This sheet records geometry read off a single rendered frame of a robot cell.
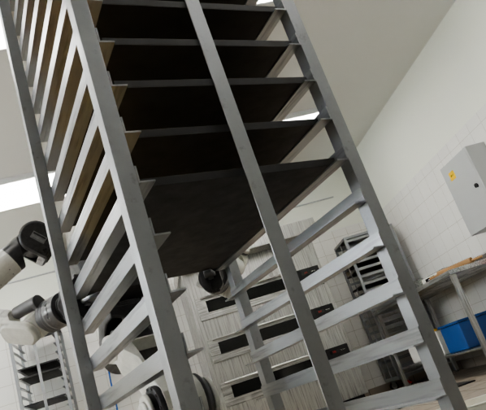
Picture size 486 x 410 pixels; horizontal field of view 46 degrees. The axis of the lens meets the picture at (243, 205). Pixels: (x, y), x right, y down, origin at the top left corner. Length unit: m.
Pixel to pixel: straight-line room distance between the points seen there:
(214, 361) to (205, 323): 0.40
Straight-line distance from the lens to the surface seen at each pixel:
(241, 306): 1.57
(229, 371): 5.98
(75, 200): 1.36
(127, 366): 1.70
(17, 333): 1.64
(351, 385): 6.23
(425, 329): 1.06
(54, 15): 1.39
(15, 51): 1.78
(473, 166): 5.39
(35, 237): 1.84
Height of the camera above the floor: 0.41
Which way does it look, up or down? 18 degrees up
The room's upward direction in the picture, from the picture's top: 19 degrees counter-clockwise
